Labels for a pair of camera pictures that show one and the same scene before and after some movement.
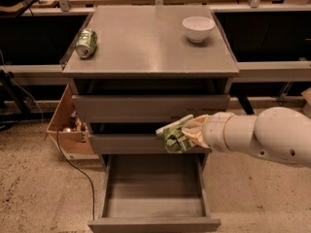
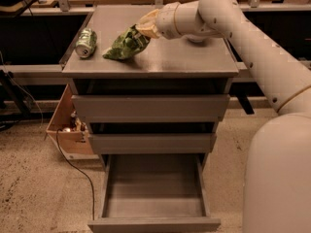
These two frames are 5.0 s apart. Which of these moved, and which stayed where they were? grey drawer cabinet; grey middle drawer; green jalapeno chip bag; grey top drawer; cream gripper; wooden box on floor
Moved: green jalapeno chip bag; cream gripper
Stayed: wooden box on floor; grey middle drawer; grey drawer cabinet; grey top drawer
